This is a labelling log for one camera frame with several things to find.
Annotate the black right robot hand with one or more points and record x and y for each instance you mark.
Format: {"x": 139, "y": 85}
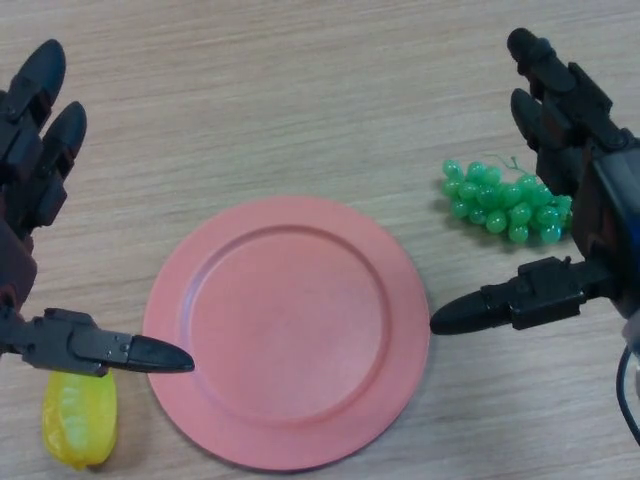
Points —
{"x": 607, "y": 210}

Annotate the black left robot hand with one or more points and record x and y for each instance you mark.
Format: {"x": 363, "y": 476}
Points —
{"x": 25, "y": 160}

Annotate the green grapes bunch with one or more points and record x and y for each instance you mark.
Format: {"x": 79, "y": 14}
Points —
{"x": 500, "y": 200}

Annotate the pink round plate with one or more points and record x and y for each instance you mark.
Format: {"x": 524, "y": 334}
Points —
{"x": 285, "y": 325}

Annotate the yellow starfruit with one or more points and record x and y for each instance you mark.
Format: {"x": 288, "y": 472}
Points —
{"x": 80, "y": 425}

